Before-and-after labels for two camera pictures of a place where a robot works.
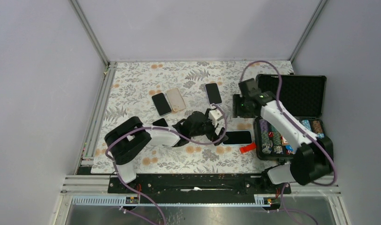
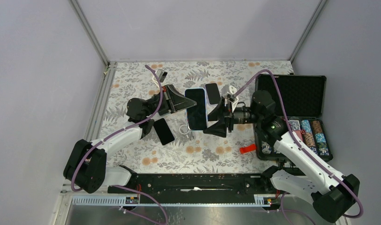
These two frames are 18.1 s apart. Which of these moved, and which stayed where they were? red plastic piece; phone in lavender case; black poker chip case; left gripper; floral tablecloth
Moved: left gripper
Stayed: floral tablecloth; phone in lavender case; red plastic piece; black poker chip case
